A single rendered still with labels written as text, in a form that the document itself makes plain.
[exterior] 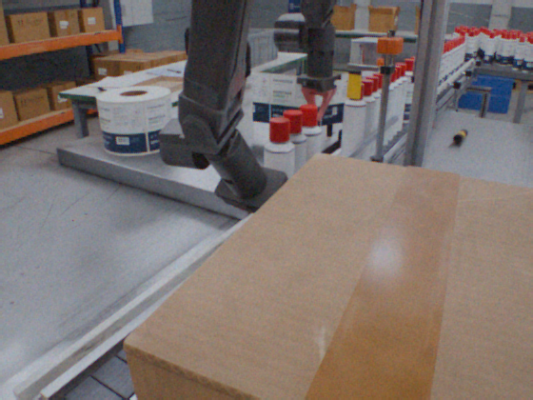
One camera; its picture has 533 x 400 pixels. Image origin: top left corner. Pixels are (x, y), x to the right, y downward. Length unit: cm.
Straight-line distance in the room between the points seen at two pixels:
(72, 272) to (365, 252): 62
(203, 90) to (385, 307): 33
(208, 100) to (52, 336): 42
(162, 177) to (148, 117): 20
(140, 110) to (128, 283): 52
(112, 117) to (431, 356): 104
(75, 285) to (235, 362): 60
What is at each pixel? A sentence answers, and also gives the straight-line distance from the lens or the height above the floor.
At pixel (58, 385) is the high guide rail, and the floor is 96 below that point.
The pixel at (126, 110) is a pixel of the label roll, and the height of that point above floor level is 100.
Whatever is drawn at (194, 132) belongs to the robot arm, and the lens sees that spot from 52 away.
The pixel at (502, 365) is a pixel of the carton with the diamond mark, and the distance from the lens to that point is 23.
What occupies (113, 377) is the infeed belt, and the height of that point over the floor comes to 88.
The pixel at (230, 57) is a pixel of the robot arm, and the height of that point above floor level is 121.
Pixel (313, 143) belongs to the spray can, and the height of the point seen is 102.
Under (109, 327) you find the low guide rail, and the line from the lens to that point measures 56.
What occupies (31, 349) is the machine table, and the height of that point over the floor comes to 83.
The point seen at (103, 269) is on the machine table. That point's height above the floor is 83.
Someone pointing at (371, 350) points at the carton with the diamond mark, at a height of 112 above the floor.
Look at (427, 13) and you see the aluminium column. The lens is 97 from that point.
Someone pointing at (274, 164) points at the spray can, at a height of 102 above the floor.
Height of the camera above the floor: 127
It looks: 26 degrees down
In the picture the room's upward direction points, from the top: straight up
